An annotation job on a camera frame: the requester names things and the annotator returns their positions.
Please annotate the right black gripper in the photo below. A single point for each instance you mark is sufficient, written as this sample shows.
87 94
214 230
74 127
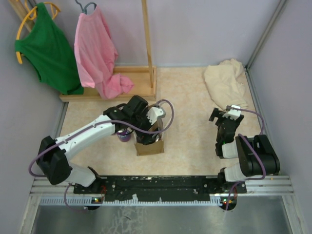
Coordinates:
216 114

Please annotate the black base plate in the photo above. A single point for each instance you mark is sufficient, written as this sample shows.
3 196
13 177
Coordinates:
156 188

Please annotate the cream folded cloth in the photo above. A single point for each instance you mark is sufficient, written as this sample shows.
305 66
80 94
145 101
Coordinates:
222 84

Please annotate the pink shirt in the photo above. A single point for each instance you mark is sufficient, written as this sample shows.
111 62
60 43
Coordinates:
95 56

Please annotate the green tank top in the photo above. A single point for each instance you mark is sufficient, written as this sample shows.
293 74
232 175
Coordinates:
48 50

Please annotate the white cable duct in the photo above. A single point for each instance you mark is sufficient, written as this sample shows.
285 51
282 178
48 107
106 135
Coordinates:
94 201

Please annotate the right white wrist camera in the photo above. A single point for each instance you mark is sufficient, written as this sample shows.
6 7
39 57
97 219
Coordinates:
233 112

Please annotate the canvas bag with white handles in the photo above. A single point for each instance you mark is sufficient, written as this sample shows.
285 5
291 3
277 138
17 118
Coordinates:
145 144

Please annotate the grey clothes hanger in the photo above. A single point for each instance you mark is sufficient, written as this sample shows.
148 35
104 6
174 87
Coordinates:
84 8

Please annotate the aluminium rail frame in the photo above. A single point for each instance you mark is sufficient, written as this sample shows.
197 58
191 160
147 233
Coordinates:
271 185

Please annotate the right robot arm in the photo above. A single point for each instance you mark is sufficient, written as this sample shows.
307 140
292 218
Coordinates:
256 156

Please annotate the metal corner post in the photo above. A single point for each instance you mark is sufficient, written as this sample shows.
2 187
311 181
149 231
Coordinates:
268 30

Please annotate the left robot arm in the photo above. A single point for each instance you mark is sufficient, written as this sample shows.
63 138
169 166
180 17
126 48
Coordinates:
55 154

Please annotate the yellow clothes hanger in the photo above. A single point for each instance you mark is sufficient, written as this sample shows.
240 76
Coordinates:
30 16

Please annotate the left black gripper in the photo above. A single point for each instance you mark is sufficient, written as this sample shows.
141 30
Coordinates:
146 139

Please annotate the wooden clothes rack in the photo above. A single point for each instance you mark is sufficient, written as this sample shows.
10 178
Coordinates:
143 77

